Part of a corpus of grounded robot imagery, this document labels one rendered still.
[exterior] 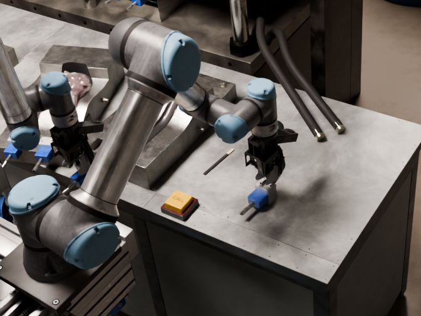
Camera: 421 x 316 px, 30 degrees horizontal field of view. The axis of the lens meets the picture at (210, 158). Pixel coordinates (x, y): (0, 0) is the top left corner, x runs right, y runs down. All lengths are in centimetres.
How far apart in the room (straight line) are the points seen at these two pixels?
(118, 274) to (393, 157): 91
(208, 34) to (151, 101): 140
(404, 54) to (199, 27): 150
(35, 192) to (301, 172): 92
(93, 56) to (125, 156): 117
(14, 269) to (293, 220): 78
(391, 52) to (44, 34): 191
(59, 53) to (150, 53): 122
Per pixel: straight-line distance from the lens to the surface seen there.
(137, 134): 165
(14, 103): 204
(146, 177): 233
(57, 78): 219
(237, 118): 197
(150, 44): 165
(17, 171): 281
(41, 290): 186
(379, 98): 394
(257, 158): 214
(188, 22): 311
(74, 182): 240
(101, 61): 275
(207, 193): 232
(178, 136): 241
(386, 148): 244
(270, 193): 224
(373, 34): 441
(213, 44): 296
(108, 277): 199
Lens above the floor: 241
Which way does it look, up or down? 41 degrees down
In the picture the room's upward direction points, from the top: 8 degrees counter-clockwise
